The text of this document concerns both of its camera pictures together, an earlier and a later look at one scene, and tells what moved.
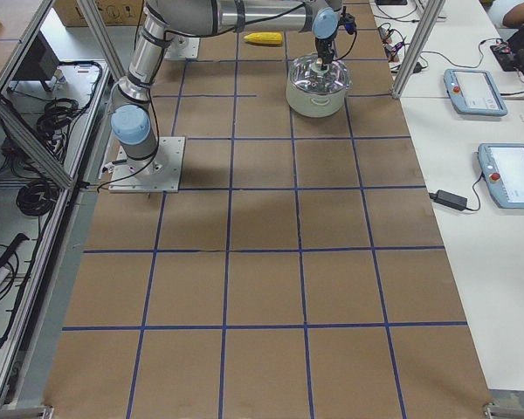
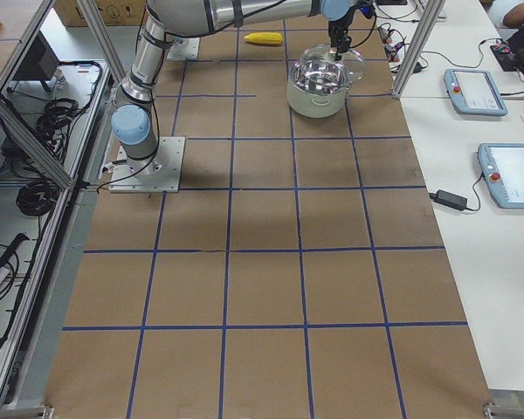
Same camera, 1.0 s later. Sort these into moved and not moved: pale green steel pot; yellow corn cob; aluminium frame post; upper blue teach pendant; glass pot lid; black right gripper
Moved: glass pot lid; black right gripper
Not moved: pale green steel pot; upper blue teach pendant; aluminium frame post; yellow corn cob
